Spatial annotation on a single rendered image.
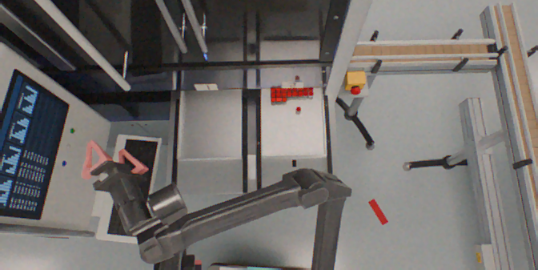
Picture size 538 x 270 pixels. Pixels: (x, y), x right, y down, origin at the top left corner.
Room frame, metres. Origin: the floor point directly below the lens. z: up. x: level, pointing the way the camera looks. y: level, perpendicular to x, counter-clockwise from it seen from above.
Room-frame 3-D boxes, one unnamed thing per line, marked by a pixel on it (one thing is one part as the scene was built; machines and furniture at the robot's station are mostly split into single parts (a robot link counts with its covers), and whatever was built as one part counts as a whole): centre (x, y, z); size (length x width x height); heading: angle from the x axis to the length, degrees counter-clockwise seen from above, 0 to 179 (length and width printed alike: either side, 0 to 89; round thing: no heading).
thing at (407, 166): (0.44, -1.02, 0.07); 0.50 x 0.08 x 0.14; 89
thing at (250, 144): (0.33, 0.10, 0.91); 0.14 x 0.03 x 0.06; 178
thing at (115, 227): (0.26, 0.61, 0.82); 0.40 x 0.14 x 0.02; 172
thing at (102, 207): (0.27, 0.67, 0.79); 0.45 x 0.28 x 0.03; 172
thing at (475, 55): (0.76, -0.61, 0.92); 0.69 x 0.16 x 0.16; 89
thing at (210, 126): (0.52, 0.27, 0.90); 0.34 x 0.26 x 0.04; 179
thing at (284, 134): (0.51, -0.07, 0.90); 0.34 x 0.26 x 0.04; 179
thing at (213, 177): (0.44, 0.10, 0.87); 0.70 x 0.48 x 0.02; 89
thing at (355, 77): (0.63, -0.32, 1.00); 0.08 x 0.07 x 0.07; 179
